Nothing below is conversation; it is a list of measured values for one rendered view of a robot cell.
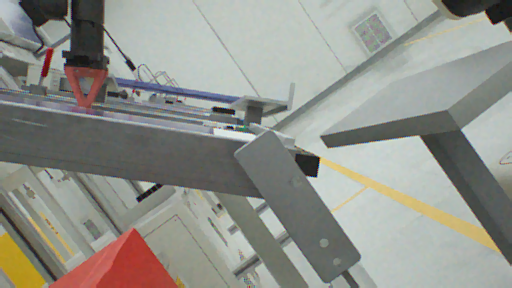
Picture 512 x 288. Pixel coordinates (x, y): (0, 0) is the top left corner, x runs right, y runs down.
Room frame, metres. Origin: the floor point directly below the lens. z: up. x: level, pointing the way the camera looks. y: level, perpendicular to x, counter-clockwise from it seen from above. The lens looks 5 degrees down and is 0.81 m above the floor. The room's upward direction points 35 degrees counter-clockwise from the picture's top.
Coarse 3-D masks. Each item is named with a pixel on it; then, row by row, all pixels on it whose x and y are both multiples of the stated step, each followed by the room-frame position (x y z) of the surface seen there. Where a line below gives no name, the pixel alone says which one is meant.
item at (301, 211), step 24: (240, 120) 1.43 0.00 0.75; (264, 144) 0.64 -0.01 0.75; (264, 168) 0.64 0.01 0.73; (288, 168) 0.64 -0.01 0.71; (264, 192) 0.64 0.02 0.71; (288, 192) 0.64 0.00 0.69; (312, 192) 0.64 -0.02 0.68; (288, 216) 0.64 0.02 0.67; (312, 216) 0.64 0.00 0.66; (312, 240) 0.64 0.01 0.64; (336, 240) 0.64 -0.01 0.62; (312, 264) 0.64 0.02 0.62; (336, 264) 0.64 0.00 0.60
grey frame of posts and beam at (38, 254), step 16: (0, 192) 1.38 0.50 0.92; (0, 208) 1.38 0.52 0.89; (16, 224) 1.37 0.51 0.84; (32, 224) 1.41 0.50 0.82; (16, 240) 1.37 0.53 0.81; (32, 240) 1.37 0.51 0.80; (32, 256) 1.37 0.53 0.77; (48, 256) 1.37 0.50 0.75; (48, 272) 1.38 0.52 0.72; (64, 272) 1.38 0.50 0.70; (352, 272) 0.65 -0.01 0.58
